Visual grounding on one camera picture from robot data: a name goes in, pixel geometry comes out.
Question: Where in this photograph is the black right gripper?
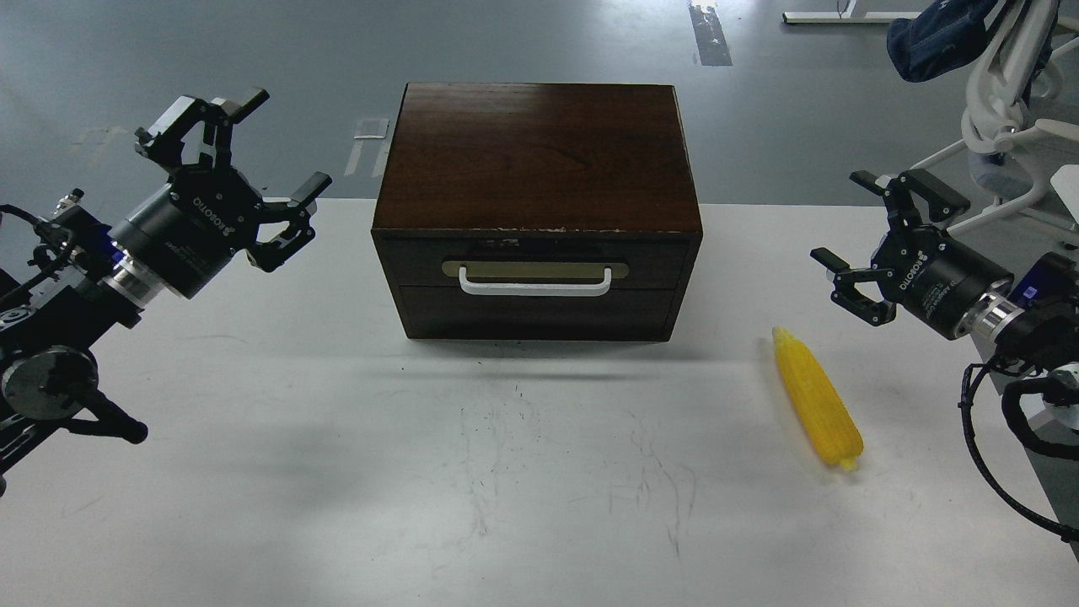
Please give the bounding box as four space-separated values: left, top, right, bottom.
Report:
810 169 1014 341

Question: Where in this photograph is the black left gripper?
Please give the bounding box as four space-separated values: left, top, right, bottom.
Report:
110 88 333 300

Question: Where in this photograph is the yellow plastic corn cob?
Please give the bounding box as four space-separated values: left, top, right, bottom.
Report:
771 326 864 471

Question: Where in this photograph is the wooden drawer with white handle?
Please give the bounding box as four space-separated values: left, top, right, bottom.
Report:
380 238 689 291

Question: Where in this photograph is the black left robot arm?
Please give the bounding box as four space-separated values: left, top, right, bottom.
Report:
1 89 331 471

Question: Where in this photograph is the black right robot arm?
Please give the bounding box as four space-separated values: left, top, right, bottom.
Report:
812 169 1076 460

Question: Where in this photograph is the dark wooden drawer cabinet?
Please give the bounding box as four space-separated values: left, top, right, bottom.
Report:
371 82 704 342

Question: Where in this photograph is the dark blue cloth on chair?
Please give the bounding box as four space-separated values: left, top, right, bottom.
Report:
886 1 1002 82

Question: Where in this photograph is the white office chair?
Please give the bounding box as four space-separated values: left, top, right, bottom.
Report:
920 1 1076 247

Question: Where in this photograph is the white desk leg base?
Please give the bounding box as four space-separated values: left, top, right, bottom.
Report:
781 1 921 24

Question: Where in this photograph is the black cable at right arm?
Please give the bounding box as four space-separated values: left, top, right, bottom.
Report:
958 358 1079 544

